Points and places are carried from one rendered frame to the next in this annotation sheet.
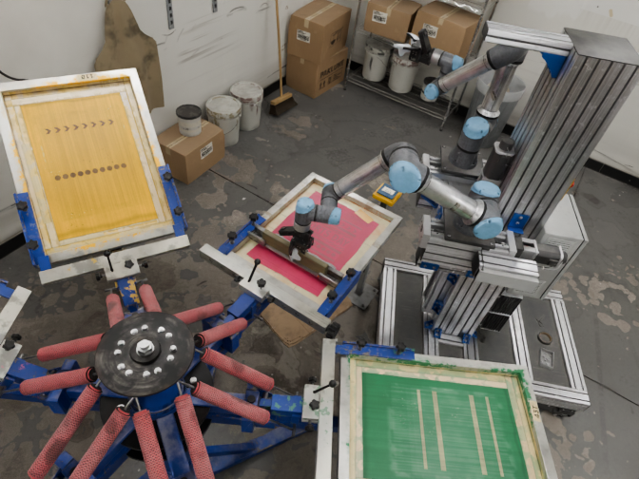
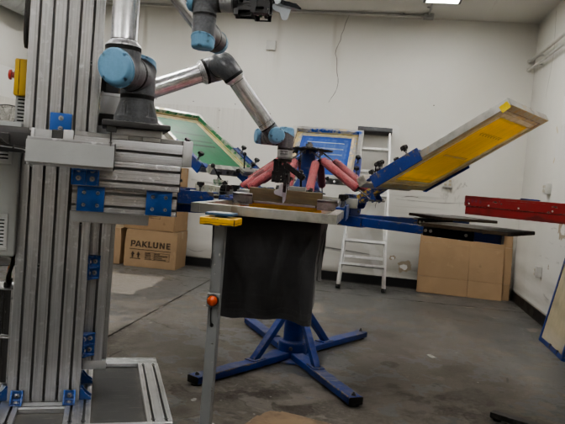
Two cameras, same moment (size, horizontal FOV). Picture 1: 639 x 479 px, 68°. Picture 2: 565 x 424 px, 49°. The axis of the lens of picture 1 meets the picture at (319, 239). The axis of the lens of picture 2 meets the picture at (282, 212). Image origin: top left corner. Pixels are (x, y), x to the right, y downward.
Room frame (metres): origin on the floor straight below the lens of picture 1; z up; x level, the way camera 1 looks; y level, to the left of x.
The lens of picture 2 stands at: (4.36, -0.82, 1.11)
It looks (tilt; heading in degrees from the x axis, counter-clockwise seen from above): 3 degrees down; 162
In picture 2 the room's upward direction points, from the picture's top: 5 degrees clockwise
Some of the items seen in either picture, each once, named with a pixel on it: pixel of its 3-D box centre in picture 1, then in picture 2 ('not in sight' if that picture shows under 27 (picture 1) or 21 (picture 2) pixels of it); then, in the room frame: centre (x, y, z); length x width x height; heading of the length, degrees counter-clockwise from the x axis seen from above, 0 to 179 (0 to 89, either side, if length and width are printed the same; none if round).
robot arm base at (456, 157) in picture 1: (465, 152); (136, 109); (2.11, -0.67, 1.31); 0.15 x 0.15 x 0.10
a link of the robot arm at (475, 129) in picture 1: (474, 133); (138, 76); (2.11, -0.67, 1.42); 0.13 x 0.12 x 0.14; 153
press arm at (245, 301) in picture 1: (245, 303); not in sight; (1.15, 0.26, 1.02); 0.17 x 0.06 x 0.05; 154
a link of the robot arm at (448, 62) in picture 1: (451, 63); (205, 0); (2.35, -0.50, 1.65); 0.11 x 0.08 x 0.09; 63
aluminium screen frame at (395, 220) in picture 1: (317, 236); (277, 209); (1.66, 0.01, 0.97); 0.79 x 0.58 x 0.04; 154
